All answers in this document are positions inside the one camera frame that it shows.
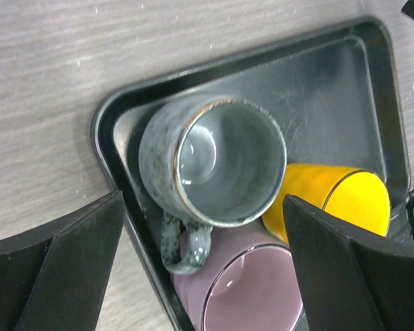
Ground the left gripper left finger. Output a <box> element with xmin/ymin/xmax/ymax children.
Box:
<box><xmin>0</xmin><ymin>191</ymin><xmax>125</xmax><ymax>330</ymax></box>

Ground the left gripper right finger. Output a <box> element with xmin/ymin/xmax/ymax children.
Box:
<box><xmin>283</xmin><ymin>194</ymin><xmax>414</xmax><ymax>330</ymax></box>

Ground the yellow ceramic mug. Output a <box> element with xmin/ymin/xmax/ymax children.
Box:
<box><xmin>262</xmin><ymin>163</ymin><xmax>391</xmax><ymax>243</ymax></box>

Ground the lilac ceramic mug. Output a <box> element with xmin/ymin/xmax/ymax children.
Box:
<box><xmin>172</xmin><ymin>226</ymin><xmax>303</xmax><ymax>330</ymax></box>

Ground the grey ceramic mug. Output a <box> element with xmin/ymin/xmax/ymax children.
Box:
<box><xmin>138</xmin><ymin>94</ymin><xmax>286</xmax><ymax>274</ymax></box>

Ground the black serving tray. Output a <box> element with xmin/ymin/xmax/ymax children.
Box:
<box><xmin>91</xmin><ymin>17</ymin><xmax>411</xmax><ymax>330</ymax></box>

